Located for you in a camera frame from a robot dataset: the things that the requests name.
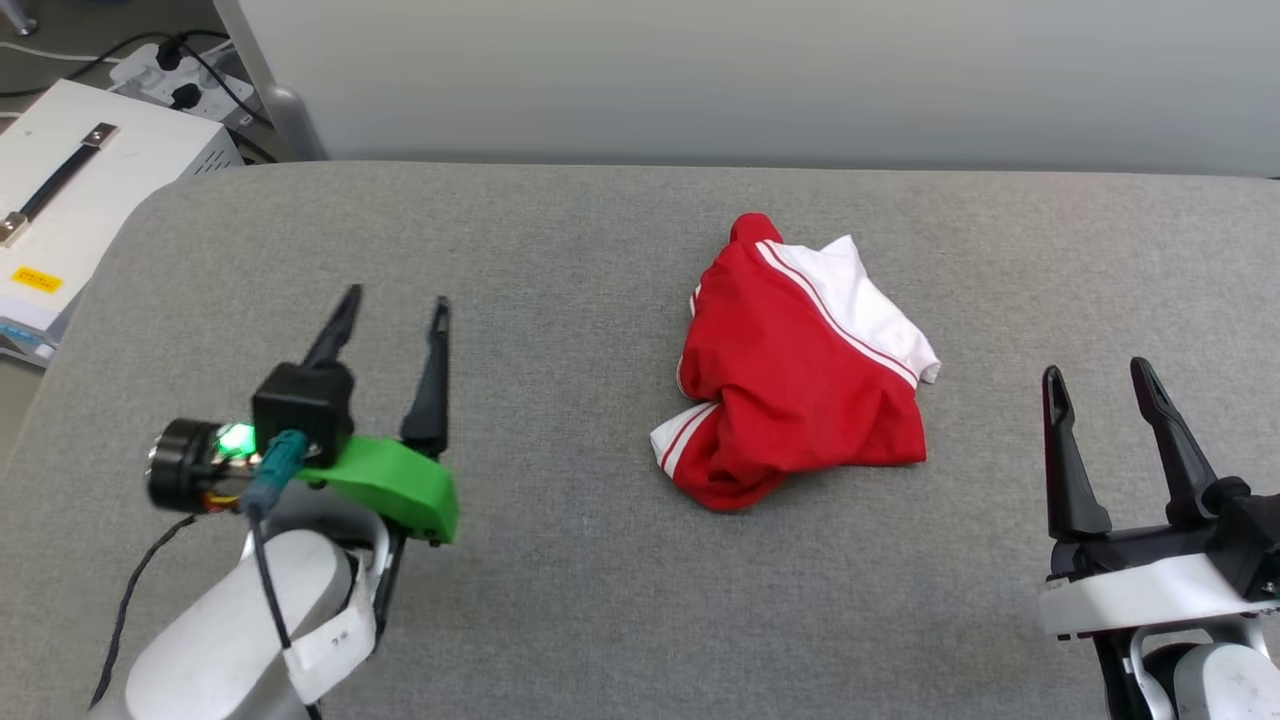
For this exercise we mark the red and white garment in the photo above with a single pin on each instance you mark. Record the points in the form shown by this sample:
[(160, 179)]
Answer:
[(800, 400)]

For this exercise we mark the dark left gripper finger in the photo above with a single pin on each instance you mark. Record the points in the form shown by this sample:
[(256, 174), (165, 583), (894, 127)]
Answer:
[(336, 328), (431, 385)]

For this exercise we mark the black power plug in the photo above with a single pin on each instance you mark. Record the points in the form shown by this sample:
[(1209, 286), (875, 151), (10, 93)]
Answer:
[(186, 96), (170, 55)]

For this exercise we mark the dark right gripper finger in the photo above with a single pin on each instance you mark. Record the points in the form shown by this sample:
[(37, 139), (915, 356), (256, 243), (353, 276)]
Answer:
[(1178, 455), (1066, 470)]

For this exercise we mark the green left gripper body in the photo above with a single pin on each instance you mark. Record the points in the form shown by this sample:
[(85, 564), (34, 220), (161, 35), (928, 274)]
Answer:
[(400, 485)]

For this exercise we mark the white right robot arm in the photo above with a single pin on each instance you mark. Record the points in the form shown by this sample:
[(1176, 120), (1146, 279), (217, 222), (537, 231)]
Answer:
[(1200, 680)]

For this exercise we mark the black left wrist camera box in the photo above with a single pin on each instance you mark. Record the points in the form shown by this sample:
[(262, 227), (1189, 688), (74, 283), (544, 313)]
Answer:
[(303, 410)]

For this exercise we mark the white metal frame post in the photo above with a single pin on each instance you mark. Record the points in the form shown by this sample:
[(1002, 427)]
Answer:
[(275, 90)]

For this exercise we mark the white power strip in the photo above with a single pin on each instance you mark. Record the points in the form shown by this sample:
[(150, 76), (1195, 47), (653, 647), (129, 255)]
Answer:
[(190, 85)]

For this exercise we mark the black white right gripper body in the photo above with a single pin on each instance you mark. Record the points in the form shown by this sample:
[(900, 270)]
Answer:
[(1150, 590)]

